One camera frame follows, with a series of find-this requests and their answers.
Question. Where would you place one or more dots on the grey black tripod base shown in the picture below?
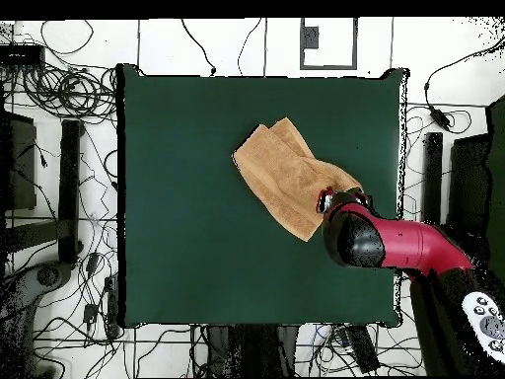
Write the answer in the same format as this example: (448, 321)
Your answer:
(47, 275)

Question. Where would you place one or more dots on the grey floor socket box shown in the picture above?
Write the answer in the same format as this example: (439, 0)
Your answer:
(310, 37)

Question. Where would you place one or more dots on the black equipment box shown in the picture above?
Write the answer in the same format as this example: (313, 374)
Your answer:
(469, 185)
(19, 166)

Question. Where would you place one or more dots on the grey floor hatch frame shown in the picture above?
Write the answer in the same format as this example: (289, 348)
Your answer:
(354, 43)

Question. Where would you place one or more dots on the black power strip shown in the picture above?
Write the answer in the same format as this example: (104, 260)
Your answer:
(363, 347)

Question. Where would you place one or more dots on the black stand bar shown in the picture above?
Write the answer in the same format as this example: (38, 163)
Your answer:
(432, 177)
(70, 189)

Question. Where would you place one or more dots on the dark green hanging cloth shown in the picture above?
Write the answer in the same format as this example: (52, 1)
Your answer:
(498, 177)

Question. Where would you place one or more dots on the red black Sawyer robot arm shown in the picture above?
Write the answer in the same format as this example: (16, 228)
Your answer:
(402, 244)

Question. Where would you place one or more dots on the tan terry towel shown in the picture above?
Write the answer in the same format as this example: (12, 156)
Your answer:
(284, 177)

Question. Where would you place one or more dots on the black flat device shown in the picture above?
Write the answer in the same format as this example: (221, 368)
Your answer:
(21, 55)

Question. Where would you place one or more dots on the dark green table cloth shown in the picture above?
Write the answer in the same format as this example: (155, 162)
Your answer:
(177, 237)

